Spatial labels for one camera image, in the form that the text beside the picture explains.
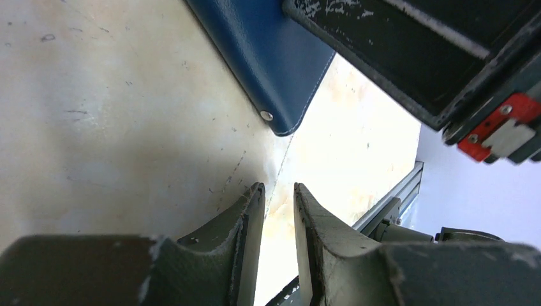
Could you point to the aluminium frame post right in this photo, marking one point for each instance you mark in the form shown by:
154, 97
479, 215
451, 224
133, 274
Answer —
395, 204

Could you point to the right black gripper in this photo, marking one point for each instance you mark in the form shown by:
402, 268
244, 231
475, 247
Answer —
439, 59

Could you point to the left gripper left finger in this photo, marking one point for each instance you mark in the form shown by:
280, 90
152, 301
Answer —
217, 264

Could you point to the navy leather card holder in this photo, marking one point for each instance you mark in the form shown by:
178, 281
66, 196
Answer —
279, 64

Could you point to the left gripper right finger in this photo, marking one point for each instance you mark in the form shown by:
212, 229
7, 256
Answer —
340, 266

